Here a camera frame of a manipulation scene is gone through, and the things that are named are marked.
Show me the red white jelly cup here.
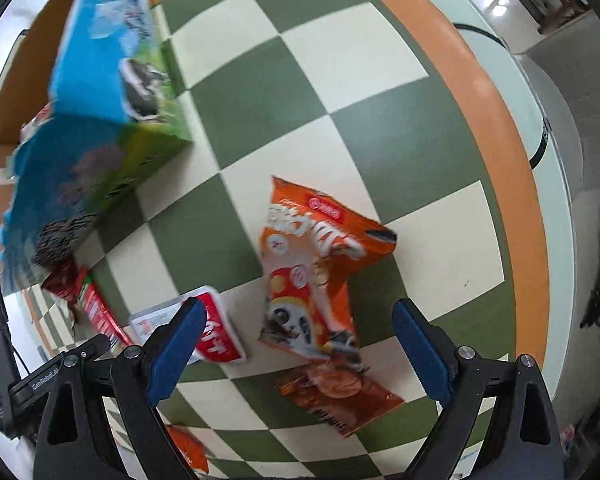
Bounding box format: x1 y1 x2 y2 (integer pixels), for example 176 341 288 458
128 285 248 366

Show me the brown snack packet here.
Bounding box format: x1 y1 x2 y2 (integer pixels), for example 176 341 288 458
276 362 404 438

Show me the red green snack packet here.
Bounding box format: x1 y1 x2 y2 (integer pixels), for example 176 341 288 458
76 268 133 354

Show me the orange panda snack bag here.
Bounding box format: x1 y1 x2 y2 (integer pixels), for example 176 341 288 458
259 177 398 372

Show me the open cardboard milk box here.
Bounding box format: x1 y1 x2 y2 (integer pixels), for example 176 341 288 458
0 0 190 295

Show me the small red triangular packet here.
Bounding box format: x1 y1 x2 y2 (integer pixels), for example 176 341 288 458
41 257 79 306

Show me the grey office chair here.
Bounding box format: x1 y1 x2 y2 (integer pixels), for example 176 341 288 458
517 11 600 197

